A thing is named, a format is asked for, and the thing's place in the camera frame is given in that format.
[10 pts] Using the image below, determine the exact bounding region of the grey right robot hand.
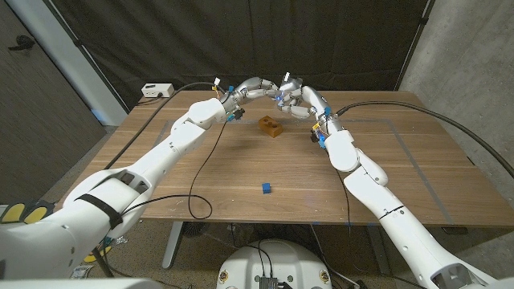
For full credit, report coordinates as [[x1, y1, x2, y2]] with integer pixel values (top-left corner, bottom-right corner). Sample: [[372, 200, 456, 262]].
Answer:
[[275, 76, 345, 136]]

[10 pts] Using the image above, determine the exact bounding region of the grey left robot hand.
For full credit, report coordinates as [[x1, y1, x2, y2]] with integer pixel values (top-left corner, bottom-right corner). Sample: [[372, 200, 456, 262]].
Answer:
[[219, 76, 280, 113]]

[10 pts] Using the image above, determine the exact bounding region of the brown block with holes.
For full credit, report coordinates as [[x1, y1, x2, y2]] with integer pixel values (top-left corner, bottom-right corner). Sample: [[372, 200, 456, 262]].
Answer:
[[258, 115, 284, 139]]

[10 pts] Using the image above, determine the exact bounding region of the black backdrop curtain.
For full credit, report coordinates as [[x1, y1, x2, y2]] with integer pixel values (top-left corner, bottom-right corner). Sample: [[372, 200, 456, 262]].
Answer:
[[43, 0, 430, 109]]

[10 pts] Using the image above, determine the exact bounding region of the white power strip box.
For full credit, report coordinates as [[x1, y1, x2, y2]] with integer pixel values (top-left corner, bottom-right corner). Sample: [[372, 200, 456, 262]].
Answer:
[[141, 83, 175, 99]]

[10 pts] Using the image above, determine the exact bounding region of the black backdrop stand pole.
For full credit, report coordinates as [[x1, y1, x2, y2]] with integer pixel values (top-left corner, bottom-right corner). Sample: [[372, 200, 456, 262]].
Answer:
[[43, 0, 130, 114], [395, 0, 435, 92]]

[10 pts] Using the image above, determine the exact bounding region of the grey tape outline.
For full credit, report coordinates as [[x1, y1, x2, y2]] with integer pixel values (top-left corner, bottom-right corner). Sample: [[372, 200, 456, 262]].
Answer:
[[152, 118, 457, 226]]

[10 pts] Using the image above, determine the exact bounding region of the grey table leg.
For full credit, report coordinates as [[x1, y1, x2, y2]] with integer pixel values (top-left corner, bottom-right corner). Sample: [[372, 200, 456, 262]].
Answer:
[[367, 225, 390, 276], [161, 221, 184, 270]]

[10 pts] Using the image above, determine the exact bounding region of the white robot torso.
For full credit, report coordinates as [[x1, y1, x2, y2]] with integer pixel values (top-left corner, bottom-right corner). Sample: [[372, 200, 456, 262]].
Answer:
[[216, 239, 332, 289]]

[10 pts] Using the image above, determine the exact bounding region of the yellow foot pedal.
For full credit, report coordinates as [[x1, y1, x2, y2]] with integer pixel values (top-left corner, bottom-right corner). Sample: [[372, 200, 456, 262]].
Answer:
[[1, 203, 27, 224], [23, 206, 49, 225]]

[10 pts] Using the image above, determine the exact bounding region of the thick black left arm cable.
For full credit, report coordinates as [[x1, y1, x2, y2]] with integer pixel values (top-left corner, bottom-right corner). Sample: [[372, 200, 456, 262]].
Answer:
[[103, 81, 226, 170]]

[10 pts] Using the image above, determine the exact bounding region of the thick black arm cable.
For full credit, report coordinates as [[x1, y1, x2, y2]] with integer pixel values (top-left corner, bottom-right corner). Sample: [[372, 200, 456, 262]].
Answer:
[[335, 100, 514, 180], [103, 81, 226, 170]]

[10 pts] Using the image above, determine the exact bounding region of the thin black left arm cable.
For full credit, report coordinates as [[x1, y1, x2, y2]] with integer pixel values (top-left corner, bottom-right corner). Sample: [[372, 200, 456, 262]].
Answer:
[[120, 120, 230, 221]]

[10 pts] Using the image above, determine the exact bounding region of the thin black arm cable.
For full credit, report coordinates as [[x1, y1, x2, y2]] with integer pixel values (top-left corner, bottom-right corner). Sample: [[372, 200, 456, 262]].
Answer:
[[120, 120, 230, 221], [334, 167, 352, 237]]

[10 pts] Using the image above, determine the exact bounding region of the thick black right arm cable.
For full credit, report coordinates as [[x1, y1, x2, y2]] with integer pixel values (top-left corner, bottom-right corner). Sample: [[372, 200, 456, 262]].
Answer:
[[335, 100, 514, 180]]

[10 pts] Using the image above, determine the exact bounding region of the black power strip cord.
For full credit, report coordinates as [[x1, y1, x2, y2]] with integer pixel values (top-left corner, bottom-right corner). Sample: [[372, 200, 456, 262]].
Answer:
[[135, 92, 165, 107]]

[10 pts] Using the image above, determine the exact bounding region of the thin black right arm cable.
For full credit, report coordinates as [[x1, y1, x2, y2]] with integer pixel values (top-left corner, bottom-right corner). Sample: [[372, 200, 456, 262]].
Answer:
[[334, 167, 352, 237]]

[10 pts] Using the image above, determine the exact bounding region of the black door handle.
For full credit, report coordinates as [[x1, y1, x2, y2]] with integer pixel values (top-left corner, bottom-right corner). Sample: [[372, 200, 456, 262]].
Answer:
[[7, 35, 36, 51]]

